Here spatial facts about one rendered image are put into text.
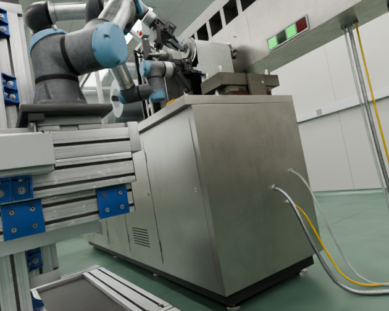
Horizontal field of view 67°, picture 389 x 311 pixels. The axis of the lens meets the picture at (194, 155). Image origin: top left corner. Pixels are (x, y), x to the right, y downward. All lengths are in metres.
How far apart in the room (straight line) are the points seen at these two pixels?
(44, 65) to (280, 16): 1.17
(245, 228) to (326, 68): 3.25
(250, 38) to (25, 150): 1.40
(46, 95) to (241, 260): 0.92
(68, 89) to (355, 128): 3.56
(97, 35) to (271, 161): 0.92
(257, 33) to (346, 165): 2.71
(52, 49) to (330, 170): 3.80
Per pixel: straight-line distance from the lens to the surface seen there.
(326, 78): 4.26
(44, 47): 0.95
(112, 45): 0.87
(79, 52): 0.89
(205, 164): 1.18
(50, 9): 1.55
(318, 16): 1.56
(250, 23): 1.84
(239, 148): 1.30
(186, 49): 1.69
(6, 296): 1.04
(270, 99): 1.51
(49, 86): 0.90
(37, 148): 0.72
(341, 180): 4.23
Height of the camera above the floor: 0.58
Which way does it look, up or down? 4 degrees up
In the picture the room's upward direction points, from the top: 10 degrees counter-clockwise
